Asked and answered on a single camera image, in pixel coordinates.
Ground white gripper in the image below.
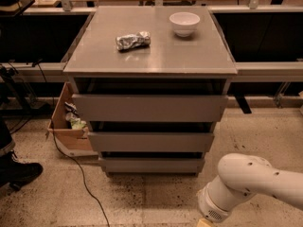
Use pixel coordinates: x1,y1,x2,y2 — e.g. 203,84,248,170
196,187,230,227

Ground grey bottom drawer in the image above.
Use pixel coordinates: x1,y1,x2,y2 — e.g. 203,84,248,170
98,158,205,174

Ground grey drawer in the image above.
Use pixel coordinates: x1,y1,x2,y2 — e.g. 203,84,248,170
98,158,205,174
72,94,228,122
88,132,214,152

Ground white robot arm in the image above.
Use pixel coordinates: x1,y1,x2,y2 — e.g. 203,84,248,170
197,153,303,224

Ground grey middle drawer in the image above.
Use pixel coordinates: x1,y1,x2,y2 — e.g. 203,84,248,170
88,132,214,152

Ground grey drawer cabinet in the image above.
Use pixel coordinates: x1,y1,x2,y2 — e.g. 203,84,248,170
64,6,237,174

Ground grey top drawer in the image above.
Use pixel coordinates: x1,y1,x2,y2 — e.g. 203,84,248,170
72,94,228,122

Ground cardboard box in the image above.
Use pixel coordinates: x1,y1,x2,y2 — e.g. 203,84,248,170
48,82,92,151

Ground crumpled snack packets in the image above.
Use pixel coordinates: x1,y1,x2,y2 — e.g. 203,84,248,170
64,102,86,130

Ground crumpled silver foil bag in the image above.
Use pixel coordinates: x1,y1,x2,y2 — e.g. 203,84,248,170
116,31,151,51

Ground black shoe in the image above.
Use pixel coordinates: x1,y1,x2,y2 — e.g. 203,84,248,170
0,152,44,191

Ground white ceramic bowl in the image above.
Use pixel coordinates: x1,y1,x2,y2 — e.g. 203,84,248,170
169,12,201,37

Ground black floor cable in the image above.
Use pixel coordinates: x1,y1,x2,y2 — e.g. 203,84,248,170
30,59,111,227

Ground grey metal rail frame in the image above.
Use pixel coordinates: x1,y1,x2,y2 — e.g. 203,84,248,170
0,5,303,83

